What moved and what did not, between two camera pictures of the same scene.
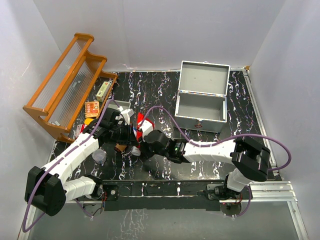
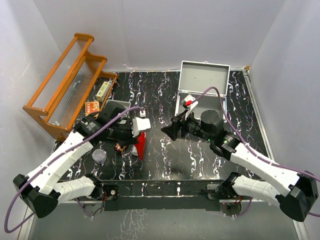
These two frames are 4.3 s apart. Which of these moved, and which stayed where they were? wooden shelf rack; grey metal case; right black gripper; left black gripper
Moved: right black gripper
Stayed: left black gripper; wooden shelf rack; grey metal case
